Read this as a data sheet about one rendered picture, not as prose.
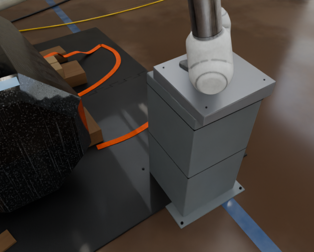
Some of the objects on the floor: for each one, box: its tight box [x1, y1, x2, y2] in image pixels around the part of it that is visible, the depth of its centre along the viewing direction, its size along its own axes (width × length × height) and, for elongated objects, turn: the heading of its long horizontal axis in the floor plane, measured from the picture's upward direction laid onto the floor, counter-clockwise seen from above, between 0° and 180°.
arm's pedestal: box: [142, 71, 264, 229], centre depth 164 cm, size 50×50×80 cm
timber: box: [83, 107, 103, 147], centre depth 218 cm, size 30×12×12 cm, turn 33°
